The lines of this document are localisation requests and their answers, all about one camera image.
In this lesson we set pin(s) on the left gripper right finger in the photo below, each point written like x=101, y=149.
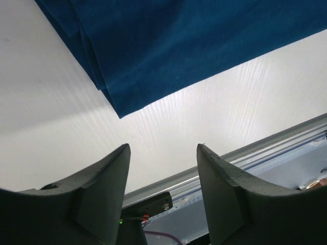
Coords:
x=241, y=208

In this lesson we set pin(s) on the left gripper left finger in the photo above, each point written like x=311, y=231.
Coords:
x=84, y=208

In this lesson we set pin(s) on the blue t-shirt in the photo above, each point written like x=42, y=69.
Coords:
x=137, y=52

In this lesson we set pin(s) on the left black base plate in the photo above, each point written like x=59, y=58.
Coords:
x=149, y=207

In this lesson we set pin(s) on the aluminium mounting rail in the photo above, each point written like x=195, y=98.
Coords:
x=187, y=182

